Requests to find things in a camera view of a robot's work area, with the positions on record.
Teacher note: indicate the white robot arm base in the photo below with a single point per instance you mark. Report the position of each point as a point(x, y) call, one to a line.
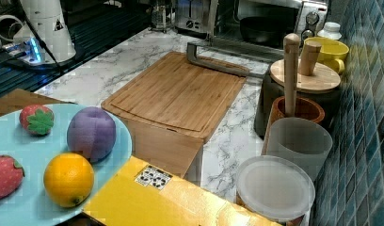
point(44, 38)

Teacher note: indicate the black pan inside oven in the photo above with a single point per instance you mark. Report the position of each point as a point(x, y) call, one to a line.
point(262, 30)

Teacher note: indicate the silver toaster oven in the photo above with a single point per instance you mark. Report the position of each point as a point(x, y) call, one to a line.
point(302, 17)

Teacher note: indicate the bamboo cutting board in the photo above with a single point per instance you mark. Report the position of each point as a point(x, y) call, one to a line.
point(177, 95)

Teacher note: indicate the yellow cardboard box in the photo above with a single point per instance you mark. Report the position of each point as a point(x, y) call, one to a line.
point(140, 194)

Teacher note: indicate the silver toaster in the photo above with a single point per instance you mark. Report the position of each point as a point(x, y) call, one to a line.
point(192, 15)

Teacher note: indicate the purple toy plum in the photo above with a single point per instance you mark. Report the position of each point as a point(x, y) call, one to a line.
point(92, 133)

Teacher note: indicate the glass french press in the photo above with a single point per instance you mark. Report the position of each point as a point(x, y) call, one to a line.
point(161, 15)

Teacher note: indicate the white lidded round container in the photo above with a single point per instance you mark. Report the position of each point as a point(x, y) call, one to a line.
point(274, 188)

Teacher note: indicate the frosted white plastic cup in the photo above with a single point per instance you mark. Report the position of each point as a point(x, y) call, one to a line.
point(303, 142)

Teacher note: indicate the brown wooden mortar cup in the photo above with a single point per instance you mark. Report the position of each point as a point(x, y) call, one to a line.
point(305, 108)

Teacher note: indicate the wooden pestle stick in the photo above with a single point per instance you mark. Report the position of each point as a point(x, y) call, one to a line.
point(291, 52)

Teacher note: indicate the black canister with wooden lid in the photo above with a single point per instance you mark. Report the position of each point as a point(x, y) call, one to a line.
point(322, 86)

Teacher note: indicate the orange toy fruit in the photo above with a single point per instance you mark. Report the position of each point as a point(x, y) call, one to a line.
point(68, 179)

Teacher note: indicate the yellow ceramic mug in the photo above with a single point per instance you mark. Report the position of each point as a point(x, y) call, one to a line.
point(332, 54)

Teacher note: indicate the small red toy strawberry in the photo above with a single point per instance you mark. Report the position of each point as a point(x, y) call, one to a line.
point(37, 119)

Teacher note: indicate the white small jar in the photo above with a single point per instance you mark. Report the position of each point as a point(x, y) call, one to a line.
point(331, 31)

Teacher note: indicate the large red toy strawberry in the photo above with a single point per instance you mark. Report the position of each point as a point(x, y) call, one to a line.
point(11, 175)

